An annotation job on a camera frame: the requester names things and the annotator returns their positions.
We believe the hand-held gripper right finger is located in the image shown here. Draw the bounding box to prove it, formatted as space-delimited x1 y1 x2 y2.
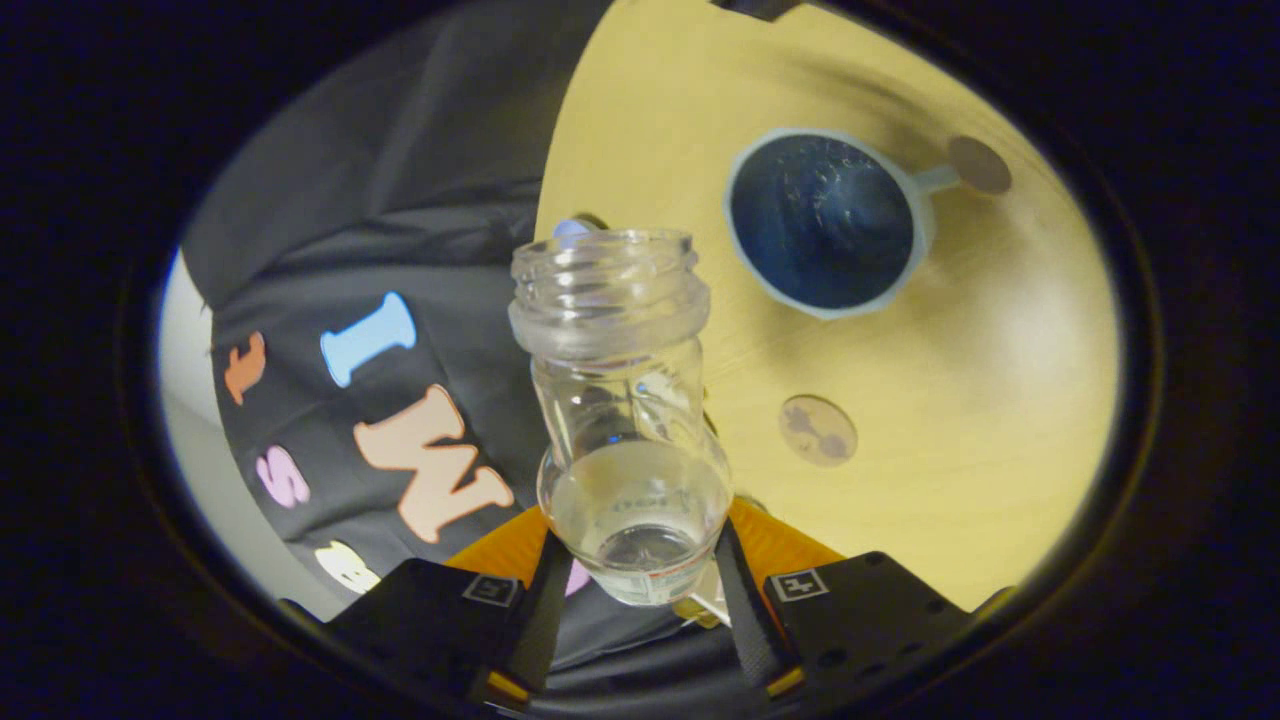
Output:
712 499 976 703

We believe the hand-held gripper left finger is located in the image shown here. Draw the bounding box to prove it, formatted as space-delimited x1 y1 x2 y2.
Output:
320 507 576 713

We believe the round wooden coaster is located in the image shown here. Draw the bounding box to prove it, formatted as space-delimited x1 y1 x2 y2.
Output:
778 394 859 468

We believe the clear plastic juice bottle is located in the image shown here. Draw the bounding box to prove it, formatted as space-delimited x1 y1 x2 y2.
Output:
508 228 734 607

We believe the white cup with blue inside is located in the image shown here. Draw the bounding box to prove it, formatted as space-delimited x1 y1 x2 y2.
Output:
722 127 1013 321

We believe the white divided snack tray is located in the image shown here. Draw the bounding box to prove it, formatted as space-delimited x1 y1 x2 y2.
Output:
672 562 733 629

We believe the wooden table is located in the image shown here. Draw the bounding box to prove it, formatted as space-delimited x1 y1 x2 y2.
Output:
535 0 1121 613

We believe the black bar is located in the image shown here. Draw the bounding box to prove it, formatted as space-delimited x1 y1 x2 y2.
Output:
708 0 803 23

